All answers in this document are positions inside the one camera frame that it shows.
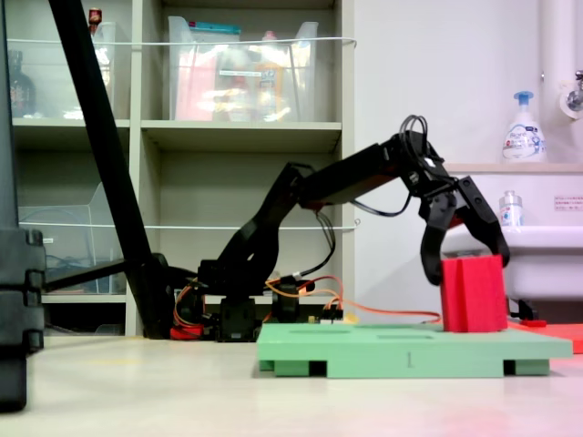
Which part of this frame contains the red cross columnar block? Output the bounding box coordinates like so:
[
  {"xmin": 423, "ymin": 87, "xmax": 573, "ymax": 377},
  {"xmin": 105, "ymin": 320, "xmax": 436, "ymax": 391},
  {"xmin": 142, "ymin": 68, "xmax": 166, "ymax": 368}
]
[{"xmin": 439, "ymin": 253, "xmax": 509, "ymax": 333}]

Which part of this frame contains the green shape hole board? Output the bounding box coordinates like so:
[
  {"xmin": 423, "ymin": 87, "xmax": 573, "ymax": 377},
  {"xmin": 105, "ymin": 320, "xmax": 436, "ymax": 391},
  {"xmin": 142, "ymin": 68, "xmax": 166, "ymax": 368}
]
[{"xmin": 256, "ymin": 321, "xmax": 574, "ymax": 380}]

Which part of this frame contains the orange flat block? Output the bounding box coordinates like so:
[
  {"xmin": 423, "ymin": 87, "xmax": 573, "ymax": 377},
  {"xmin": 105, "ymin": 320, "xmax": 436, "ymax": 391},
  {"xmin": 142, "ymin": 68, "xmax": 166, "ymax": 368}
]
[{"xmin": 507, "ymin": 320, "xmax": 583, "ymax": 355}]

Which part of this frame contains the small clear bottle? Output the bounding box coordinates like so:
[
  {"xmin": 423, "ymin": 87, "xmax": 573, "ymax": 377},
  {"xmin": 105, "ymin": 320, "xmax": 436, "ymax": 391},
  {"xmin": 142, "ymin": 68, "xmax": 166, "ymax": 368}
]
[{"xmin": 498, "ymin": 189, "xmax": 525, "ymax": 229}]

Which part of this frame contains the white sink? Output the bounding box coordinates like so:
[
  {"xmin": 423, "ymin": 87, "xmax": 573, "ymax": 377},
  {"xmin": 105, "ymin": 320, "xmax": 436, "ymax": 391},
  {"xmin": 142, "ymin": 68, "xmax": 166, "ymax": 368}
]
[{"xmin": 439, "ymin": 225, "xmax": 583, "ymax": 302}]

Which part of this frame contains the white blue pump soap bottle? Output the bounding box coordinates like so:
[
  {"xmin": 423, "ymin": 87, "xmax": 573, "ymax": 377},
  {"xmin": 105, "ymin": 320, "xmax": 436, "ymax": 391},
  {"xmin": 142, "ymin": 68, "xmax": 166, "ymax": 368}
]
[{"xmin": 502, "ymin": 90, "xmax": 547, "ymax": 164}]

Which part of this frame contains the circuit board with connectors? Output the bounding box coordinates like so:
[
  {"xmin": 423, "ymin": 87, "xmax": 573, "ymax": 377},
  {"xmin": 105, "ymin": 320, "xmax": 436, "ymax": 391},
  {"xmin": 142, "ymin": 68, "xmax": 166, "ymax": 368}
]
[{"xmin": 307, "ymin": 307, "xmax": 346, "ymax": 326}]

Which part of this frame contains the metal faucet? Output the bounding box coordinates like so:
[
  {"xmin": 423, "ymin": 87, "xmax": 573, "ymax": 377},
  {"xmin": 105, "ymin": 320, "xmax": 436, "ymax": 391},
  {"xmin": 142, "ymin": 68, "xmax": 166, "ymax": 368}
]
[{"xmin": 558, "ymin": 70, "xmax": 583, "ymax": 120}]

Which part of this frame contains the orange label bottle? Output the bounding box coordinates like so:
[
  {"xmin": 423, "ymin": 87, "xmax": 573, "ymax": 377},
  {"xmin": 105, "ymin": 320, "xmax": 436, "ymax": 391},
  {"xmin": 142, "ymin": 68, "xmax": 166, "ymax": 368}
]
[{"xmin": 254, "ymin": 29, "xmax": 287, "ymax": 120}]

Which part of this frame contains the grey shelf unit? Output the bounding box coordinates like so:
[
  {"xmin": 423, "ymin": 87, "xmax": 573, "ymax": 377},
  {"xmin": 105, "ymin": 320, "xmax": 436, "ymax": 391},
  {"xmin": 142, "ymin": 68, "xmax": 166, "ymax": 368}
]
[{"xmin": 0, "ymin": 0, "xmax": 356, "ymax": 338}]

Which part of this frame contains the clear plastic storage bin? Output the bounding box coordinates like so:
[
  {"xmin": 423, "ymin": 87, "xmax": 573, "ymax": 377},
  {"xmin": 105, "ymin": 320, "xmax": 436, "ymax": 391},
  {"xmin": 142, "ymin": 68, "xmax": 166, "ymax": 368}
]
[
  {"xmin": 6, "ymin": 20, "xmax": 133, "ymax": 120},
  {"xmin": 17, "ymin": 181, "xmax": 128, "ymax": 295},
  {"xmin": 167, "ymin": 15, "xmax": 320, "ymax": 123}
]

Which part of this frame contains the pink packet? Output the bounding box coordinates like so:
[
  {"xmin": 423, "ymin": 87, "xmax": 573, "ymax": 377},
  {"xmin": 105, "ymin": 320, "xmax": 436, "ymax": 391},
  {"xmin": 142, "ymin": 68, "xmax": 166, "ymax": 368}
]
[{"xmin": 175, "ymin": 52, "xmax": 218, "ymax": 122}]

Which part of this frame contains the teal edged box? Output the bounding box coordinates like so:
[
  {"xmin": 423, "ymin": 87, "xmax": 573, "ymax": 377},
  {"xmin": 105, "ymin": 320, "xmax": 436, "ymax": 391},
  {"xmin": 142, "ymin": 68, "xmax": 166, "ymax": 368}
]
[{"xmin": 189, "ymin": 20, "xmax": 242, "ymax": 38}]

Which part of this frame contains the thick black tripod leg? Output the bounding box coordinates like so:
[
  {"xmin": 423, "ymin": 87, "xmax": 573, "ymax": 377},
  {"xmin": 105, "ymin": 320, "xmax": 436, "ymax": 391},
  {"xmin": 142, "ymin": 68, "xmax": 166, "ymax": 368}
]
[{"xmin": 47, "ymin": 0, "xmax": 177, "ymax": 341}]

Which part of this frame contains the thin black tripod leg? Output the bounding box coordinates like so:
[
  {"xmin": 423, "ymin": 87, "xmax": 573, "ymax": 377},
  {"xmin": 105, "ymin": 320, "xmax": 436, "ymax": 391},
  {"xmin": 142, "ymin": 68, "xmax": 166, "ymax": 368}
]
[{"xmin": 43, "ymin": 258, "xmax": 154, "ymax": 293}]

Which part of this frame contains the black notched stack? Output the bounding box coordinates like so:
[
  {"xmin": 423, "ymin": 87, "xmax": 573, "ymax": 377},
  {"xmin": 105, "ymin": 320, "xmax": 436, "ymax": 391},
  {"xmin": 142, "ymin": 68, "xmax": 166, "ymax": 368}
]
[{"xmin": 0, "ymin": 0, "xmax": 47, "ymax": 413}]

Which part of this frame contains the dark glass bottle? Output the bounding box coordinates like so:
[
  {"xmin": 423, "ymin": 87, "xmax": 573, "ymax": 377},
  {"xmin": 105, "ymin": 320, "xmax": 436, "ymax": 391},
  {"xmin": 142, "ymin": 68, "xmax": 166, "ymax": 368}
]
[{"xmin": 6, "ymin": 48, "xmax": 37, "ymax": 119}]

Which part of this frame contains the beige wall ledge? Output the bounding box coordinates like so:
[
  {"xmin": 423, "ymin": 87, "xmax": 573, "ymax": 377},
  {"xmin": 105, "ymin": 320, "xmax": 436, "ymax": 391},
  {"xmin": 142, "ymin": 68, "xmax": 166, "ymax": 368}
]
[{"xmin": 444, "ymin": 162, "xmax": 583, "ymax": 174}]

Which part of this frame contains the black forearm cable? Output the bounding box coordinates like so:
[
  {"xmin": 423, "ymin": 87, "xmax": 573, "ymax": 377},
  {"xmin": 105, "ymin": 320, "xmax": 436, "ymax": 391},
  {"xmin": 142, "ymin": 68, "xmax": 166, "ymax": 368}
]
[{"xmin": 353, "ymin": 193, "xmax": 414, "ymax": 219}]

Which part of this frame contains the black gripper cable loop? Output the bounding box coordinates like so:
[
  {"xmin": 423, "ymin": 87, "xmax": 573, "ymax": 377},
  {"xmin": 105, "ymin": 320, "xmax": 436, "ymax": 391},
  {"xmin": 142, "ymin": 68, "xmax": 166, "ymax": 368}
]
[{"xmin": 398, "ymin": 114, "xmax": 430, "ymax": 158}]

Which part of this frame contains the orange wire pair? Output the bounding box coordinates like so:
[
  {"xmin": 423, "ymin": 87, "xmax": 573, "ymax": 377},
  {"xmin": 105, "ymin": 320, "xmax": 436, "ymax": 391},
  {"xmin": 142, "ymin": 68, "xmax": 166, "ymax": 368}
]
[{"xmin": 265, "ymin": 274, "xmax": 444, "ymax": 326}]

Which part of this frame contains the black cable with white tag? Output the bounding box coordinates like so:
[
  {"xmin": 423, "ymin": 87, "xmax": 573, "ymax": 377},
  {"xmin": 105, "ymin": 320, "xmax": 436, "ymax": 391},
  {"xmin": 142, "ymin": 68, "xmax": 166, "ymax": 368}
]
[{"xmin": 291, "ymin": 208, "xmax": 338, "ymax": 281}]

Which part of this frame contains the white cord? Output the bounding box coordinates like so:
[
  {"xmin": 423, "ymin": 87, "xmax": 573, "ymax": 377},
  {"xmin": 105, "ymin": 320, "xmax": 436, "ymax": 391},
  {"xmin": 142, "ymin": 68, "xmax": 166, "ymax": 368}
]
[
  {"xmin": 17, "ymin": 218, "xmax": 362, "ymax": 231},
  {"xmin": 6, "ymin": 36, "xmax": 357, "ymax": 47}
]

